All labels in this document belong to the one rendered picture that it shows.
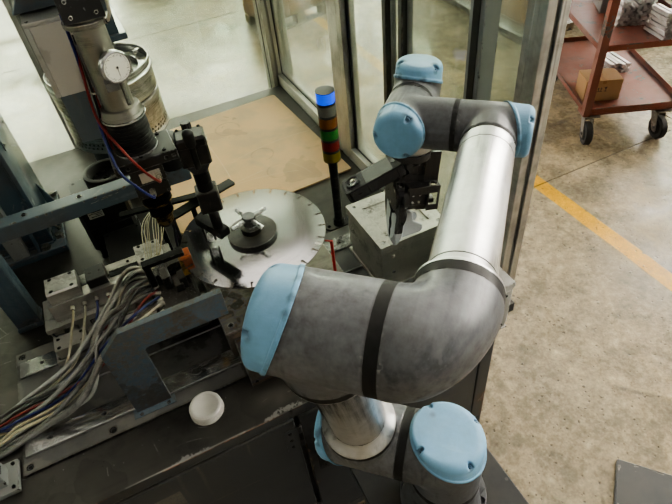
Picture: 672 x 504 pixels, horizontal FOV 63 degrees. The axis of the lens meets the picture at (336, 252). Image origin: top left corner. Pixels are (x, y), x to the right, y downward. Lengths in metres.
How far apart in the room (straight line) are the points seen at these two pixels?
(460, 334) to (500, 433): 1.52
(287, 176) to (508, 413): 1.11
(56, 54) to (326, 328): 0.70
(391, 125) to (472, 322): 0.36
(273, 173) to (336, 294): 1.28
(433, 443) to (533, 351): 1.38
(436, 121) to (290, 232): 0.54
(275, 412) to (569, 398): 1.23
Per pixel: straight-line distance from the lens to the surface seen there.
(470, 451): 0.88
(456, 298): 0.51
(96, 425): 1.29
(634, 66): 3.71
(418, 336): 0.48
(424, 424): 0.88
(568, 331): 2.31
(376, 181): 0.96
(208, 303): 1.08
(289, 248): 1.19
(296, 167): 1.77
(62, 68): 1.04
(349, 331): 0.49
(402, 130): 0.78
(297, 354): 0.51
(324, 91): 1.30
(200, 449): 1.19
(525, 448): 2.00
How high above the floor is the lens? 1.76
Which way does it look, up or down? 44 degrees down
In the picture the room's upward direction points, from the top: 7 degrees counter-clockwise
